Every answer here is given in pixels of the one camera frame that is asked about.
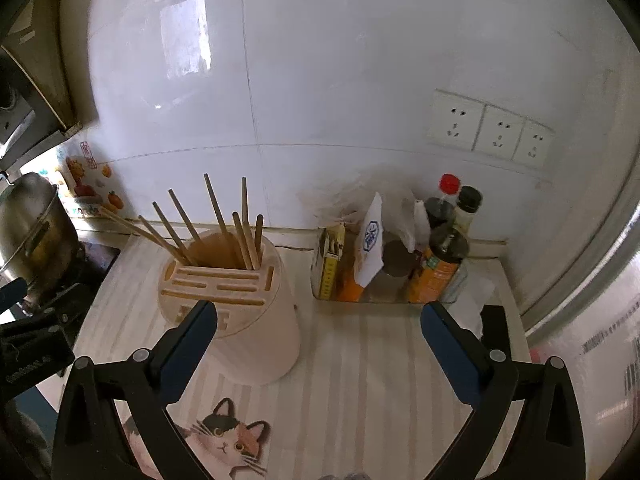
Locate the black gas stove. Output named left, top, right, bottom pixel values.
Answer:
left=9, top=242, right=120, bottom=325

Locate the clear condiment tray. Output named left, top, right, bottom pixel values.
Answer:
left=309, top=238, right=471, bottom=306

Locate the striped cat table mat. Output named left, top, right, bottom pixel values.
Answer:
left=71, top=235, right=533, bottom=480

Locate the clear plastic bag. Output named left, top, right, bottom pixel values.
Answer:
left=298, top=165, right=432, bottom=252

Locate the white triple wall socket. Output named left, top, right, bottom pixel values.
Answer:
left=428, top=90, right=554, bottom=169

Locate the black cap pale bottle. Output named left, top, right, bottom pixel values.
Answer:
left=454, top=185, right=483, bottom=235

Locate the red cap dark bottle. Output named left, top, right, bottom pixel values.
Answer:
left=424, top=174, right=460, bottom=230

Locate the black smartphone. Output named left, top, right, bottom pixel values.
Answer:
left=480, top=304, right=512, bottom=358

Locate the orange label sauce bottle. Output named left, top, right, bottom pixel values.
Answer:
left=407, top=223, right=470, bottom=304

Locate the black range hood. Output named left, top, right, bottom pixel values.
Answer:
left=1, top=0, right=79, bottom=172

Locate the wooden chopstick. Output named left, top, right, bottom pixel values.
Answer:
left=204, top=173, right=229, bottom=237
left=254, top=214, right=264, bottom=264
left=232, top=211, right=254, bottom=270
left=98, top=206, right=155, bottom=243
left=152, top=202, right=198, bottom=266
left=241, top=176, right=250, bottom=226
left=243, top=222, right=260, bottom=270
left=98, top=205, right=177, bottom=258
left=138, top=216, right=188, bottom=266
left=167, top=188, right=202, bottom=243

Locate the yellow seasoning box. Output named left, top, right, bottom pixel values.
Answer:
left=310, top=223, right=346, bottom=300

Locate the fruit cartoon wall sticker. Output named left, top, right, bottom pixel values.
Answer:
left=58, top=140, right=128, bottom=218

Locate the stainless steel stock pot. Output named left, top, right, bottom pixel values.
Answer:
left=1, top=172, right=79, bottom=304

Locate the white crumpled tissue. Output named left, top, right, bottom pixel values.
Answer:
left=446, top=272, right=496, bottom=337

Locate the beige round utensil holder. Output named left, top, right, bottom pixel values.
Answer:
left=158, top=230, right=300, bottom=386

